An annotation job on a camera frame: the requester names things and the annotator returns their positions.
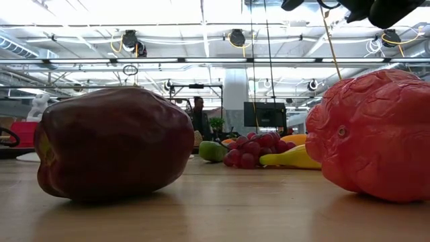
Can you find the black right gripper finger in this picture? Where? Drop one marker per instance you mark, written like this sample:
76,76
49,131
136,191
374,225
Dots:
291,4

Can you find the orange bell pepper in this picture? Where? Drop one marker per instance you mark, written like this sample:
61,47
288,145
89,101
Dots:
376,134

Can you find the yellow banana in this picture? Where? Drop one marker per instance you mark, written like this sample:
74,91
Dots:
292,159

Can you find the green cucumber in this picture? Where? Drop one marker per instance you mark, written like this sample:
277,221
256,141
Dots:
211,152

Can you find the dark red bell pepper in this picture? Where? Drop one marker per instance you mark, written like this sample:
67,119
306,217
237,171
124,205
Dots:
114,144

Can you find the small black ceiling reel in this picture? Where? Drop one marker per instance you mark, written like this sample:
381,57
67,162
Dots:
312,85
168,85

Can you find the white building column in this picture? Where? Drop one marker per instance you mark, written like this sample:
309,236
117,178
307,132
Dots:
235,87

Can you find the black monitor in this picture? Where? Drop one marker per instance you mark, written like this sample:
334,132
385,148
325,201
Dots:
265,114

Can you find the green potted plant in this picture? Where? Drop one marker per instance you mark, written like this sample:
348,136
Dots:
216,125

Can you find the person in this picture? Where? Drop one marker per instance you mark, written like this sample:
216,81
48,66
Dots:
200,121

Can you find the orange tangerine cluster with leaves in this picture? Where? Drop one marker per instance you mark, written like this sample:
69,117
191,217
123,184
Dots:
228,141

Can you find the red grape bunch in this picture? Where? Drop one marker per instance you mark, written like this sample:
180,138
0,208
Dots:
252,151

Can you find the woven wicker bag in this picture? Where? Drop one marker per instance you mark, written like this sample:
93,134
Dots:
198,138

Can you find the red storage box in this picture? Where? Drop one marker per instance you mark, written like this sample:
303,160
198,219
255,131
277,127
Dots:
25,134

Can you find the black metal rack frame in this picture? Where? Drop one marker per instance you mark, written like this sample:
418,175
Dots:
196,86

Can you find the silver ceiling duct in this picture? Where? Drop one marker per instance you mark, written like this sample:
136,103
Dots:
20,48

